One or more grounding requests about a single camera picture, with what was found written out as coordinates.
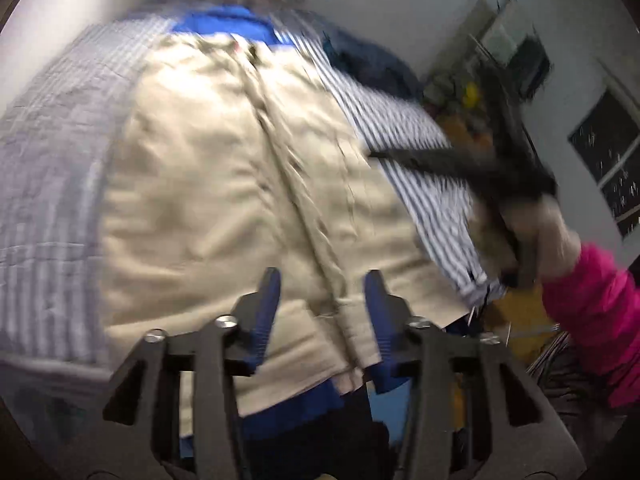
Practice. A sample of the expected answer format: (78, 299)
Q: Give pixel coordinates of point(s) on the black clothes rack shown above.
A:
(520, 45)

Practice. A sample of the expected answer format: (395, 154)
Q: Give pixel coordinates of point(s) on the yellow crate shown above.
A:
(472, 94)

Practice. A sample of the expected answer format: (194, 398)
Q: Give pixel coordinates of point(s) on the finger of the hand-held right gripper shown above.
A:
(430, 160)

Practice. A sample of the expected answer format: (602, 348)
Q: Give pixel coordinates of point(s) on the cream and blue jacket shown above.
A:
(200, 160)

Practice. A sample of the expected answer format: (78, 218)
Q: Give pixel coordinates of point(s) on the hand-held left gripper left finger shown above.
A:
(265, 315)

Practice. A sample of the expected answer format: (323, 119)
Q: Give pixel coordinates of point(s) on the dark blue cloth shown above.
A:
(370, 60)

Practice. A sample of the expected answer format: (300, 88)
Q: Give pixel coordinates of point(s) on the window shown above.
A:
(610, 145)

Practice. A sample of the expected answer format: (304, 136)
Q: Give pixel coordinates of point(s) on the person's right hand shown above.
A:
(550, 230)

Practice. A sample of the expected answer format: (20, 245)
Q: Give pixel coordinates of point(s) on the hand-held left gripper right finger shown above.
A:
(375, 320)

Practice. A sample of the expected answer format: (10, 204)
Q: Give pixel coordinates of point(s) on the blue white striped blanket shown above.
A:
(50, 185)

